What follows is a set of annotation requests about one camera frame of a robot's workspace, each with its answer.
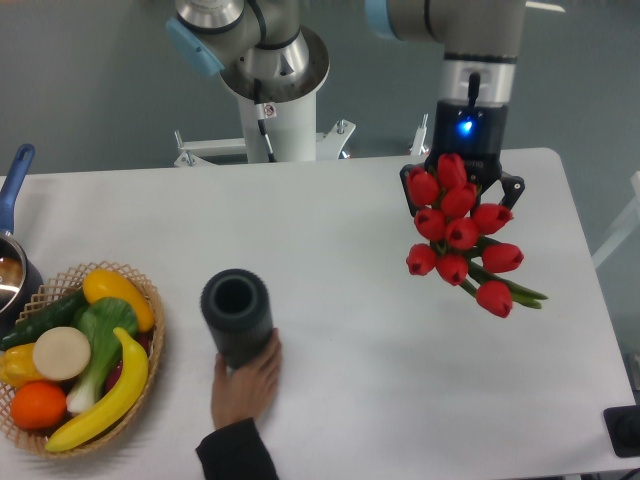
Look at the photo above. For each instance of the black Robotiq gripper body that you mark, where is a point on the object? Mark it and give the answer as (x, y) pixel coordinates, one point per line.
(475, 134)

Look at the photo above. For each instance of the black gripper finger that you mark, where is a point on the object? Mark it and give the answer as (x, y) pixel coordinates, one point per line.
(513, 187)
(415, 186)

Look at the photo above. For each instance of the red tulip bouquet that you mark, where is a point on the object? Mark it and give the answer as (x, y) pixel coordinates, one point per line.
(457, 228)

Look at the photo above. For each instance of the dark grey ribbed vase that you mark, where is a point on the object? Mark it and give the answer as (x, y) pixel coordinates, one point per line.
(236, 307)

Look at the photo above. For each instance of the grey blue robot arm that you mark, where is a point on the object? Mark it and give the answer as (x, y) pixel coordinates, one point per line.
(274, 66)

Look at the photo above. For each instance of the black sleeved forearm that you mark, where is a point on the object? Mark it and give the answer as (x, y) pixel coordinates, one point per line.
(236, 452)

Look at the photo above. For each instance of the bare human hand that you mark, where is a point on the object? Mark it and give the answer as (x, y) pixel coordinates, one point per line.
(246, 393)

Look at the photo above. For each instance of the black device at edge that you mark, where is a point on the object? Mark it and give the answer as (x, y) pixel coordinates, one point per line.
(622, 424)

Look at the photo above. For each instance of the red vegetable in basket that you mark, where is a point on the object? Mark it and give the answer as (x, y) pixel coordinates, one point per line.
(145, 340)

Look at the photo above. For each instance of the yellow squash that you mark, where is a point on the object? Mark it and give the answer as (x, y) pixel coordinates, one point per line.
(102, 283)

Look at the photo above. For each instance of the green bok choy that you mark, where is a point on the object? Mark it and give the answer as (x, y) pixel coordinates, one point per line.
(96, 323)

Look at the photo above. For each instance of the woven wicker basket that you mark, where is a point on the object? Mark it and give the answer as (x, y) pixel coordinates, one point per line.
(59, 286)

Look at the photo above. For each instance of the green cucumber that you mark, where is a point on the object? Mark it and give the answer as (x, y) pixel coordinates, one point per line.
(59, 313)

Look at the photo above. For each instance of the yellow banana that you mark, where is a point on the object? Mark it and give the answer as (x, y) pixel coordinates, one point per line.
(113, 406)

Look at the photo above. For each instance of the beige round disc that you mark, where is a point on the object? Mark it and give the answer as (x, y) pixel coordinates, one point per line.
(61, 353)

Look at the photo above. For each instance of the yellow bell pepper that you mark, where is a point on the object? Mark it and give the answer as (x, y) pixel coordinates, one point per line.
(18, 367)

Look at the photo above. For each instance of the orange fruit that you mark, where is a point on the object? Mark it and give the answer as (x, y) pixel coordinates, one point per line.
(38, 405)

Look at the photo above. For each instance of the white frame at right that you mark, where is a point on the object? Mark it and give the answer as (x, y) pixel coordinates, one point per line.
(625, 223)

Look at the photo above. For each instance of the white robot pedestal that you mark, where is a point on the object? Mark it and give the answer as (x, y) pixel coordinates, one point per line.
(274, 131)

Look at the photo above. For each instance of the blue handled saucepan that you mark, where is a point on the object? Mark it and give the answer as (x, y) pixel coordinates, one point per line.
(20, 279)

